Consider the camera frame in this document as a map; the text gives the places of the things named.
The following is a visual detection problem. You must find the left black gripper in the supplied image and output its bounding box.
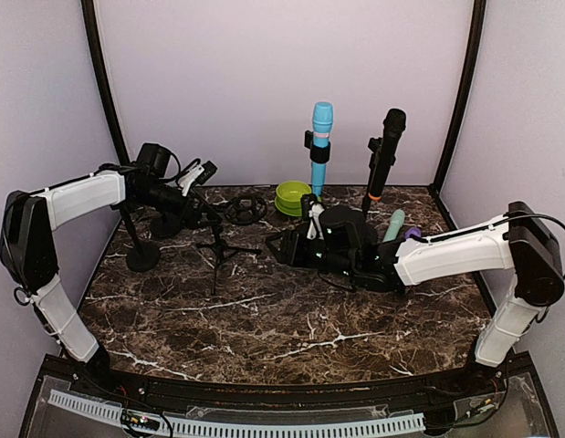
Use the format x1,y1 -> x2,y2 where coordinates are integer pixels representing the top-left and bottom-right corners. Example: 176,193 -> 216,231
135,181 -> 222,230

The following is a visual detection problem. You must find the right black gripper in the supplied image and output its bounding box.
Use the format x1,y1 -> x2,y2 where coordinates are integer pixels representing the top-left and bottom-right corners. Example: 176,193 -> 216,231
266,228 -> 358,280

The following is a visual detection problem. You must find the black round-base mic stand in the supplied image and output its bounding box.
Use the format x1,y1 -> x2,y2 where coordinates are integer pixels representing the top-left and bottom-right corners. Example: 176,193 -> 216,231
150,209 -> 184,239
304,130 -> 331,198
361,137 -> 397,215
111,202 -> 161,273

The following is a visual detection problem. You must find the black tripod shock-mount stand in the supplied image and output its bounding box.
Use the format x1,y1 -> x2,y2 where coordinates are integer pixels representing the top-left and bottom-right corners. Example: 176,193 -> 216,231
190,186 -> 269,297

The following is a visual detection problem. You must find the mint green microphone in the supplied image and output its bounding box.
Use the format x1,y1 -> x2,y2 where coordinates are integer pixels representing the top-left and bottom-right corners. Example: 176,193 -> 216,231
382,209 -> 405,242

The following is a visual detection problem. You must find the light blue microphone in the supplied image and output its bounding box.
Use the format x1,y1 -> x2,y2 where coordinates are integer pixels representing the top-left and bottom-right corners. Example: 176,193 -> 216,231
310,101 -> 333,196

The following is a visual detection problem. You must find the purple microphone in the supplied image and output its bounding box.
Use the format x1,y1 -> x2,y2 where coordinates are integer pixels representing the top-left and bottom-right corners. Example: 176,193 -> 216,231
404,227 -> 422,239

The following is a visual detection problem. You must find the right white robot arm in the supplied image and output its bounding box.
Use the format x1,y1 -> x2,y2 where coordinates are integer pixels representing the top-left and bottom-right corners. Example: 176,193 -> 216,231
266,195 -> 565,396

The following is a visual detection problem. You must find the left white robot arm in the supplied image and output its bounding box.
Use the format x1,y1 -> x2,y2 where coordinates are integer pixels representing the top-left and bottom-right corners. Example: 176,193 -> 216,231
0,143 -> 217,398

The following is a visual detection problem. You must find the lime green plate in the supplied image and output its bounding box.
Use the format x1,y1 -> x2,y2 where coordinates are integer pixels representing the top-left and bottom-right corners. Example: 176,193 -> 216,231
275,196 -> 302,217

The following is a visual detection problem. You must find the lime green bowl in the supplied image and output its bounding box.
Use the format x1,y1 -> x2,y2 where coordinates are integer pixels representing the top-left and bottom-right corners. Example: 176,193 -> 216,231
276,181 -> 311,209

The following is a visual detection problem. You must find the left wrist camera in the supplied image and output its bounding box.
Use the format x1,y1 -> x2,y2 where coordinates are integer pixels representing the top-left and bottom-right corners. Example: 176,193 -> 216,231
176,159 -> 217,197

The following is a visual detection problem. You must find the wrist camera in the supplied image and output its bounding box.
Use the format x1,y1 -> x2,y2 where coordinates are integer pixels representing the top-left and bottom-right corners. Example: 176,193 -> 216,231
300,193 -> 325,240
176,159 -> 217,197

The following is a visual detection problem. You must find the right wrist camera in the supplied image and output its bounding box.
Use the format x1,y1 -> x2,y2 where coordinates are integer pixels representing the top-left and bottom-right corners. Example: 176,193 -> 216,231
300,193 -> 325,240

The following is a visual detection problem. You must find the black microphone orange ring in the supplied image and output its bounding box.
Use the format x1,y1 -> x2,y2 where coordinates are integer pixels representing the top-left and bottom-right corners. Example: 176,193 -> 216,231
361,108 -> 407,214

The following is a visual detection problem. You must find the white slotted cable duct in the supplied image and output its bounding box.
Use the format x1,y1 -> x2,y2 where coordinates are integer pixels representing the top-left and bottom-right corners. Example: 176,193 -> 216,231
47,390 -> 425,437

